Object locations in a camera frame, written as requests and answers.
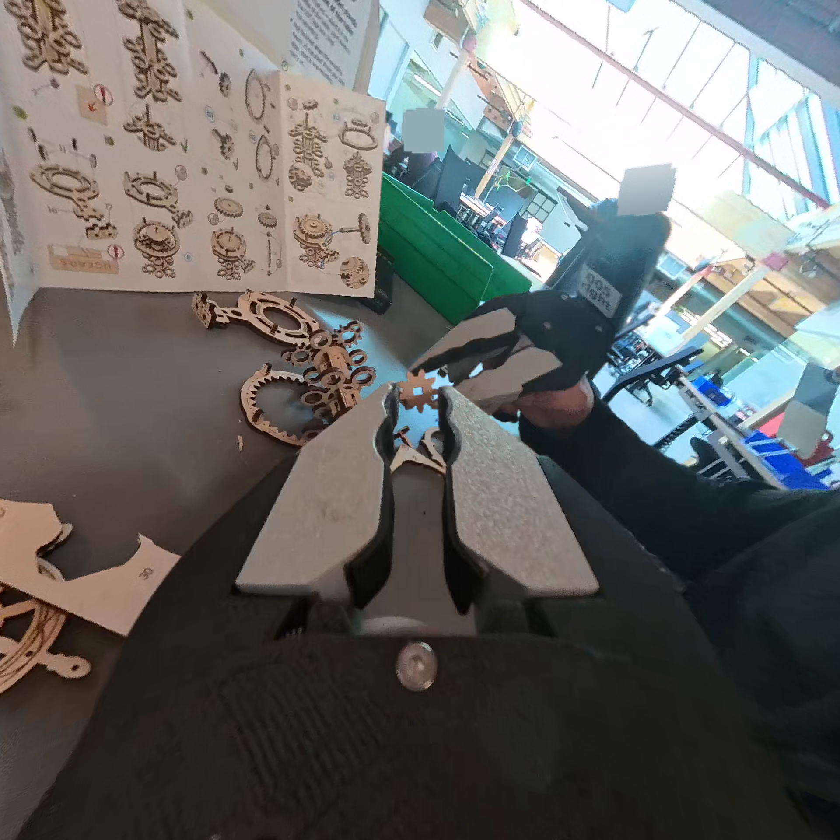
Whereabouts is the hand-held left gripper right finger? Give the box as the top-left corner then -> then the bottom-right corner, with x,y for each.
438,386 -> 601,616

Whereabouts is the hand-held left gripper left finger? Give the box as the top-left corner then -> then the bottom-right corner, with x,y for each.
234,382 -> 401,609

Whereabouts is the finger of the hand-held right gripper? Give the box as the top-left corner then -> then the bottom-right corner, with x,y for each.
409,307 -> 521,376
458,346 -> 563,416

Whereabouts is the small wooden gear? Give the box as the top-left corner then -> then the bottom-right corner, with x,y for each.
398,369 -> 441,414

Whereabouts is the wooden steering wheel assembly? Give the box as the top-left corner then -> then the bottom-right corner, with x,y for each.
281,320 -> 379,429

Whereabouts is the person's right forearm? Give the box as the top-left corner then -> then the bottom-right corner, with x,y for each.
518,384 -> 840,657

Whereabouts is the laser-cut wooden parts sheet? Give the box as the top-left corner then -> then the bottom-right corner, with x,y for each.
0,497 -> 182,639

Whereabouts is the person's right hand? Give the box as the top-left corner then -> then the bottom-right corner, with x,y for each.
497,379 -> 596,432

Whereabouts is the large green plastic bin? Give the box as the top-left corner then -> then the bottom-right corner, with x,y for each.
376,171 -> 534,327

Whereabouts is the small wooden offcut piece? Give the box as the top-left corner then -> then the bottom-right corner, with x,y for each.
390,427 -> 448,475

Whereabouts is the folded instruction booklet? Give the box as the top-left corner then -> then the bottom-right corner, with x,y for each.
0,0 -> 388,345

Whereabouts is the white task sign board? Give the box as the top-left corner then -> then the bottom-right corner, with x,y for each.
287,0 -> 383,94

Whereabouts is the wooden toothed ring gear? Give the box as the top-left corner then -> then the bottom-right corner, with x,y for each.
239,366 -> 343,448

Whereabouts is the wooden ring plate part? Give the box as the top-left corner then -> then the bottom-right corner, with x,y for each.
191,289 -> 324,350

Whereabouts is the curved wooden frame part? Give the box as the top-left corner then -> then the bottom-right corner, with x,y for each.
0,587 -> 93,698

